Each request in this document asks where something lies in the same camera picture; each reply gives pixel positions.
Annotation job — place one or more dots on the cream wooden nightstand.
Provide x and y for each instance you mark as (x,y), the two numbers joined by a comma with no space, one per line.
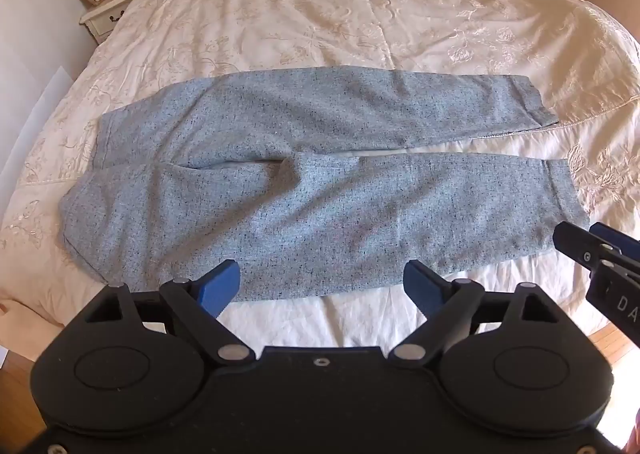
(107,13)

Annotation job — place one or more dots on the grey speckled pants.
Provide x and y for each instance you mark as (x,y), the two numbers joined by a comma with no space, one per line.
(320,184)

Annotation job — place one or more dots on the cream floral bedspread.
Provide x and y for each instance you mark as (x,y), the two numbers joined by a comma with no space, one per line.
(350,18)

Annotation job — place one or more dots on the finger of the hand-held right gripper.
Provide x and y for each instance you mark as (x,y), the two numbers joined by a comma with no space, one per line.
(617,239)
(580,244)

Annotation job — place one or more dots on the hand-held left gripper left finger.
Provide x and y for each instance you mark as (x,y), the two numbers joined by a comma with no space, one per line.
(218,287)

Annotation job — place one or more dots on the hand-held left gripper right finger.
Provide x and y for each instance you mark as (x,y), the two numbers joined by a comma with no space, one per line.
(425,287)

